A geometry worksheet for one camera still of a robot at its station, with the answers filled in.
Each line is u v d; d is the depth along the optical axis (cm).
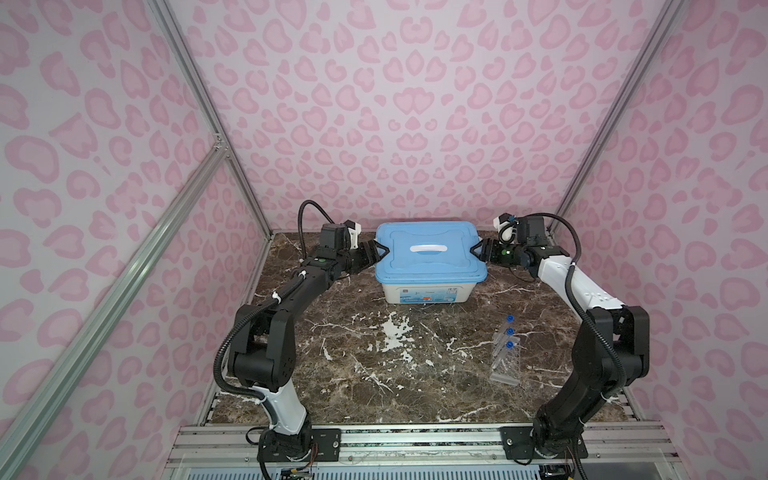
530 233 71
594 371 48
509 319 98
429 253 91
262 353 49
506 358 79
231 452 73
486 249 82
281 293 53
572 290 52
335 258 72
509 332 93
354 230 84
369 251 81
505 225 81
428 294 92
